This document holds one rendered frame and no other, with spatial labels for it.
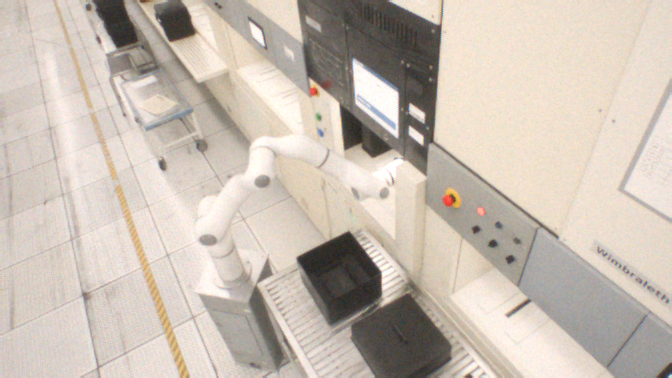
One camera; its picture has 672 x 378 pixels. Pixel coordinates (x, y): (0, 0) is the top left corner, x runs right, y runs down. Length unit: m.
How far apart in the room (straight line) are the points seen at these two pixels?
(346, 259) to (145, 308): 1.60
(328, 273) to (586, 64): 1.47
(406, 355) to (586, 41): 1.24
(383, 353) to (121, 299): 2.09
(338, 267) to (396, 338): 0.48
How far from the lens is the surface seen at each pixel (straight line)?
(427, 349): 1.82
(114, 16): 5.39
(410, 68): 1.43
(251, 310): 2.20
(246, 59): 3.58
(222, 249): 2.02
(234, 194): 1.78
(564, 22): 1.03
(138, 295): 3.37
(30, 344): 3.56
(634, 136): 1.00
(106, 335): 3.30
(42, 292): 3.79
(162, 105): 4.18
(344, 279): 2.09
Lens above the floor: 2.49
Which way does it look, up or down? 44 degrees down
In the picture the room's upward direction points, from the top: 7 degrees counter-clockwise
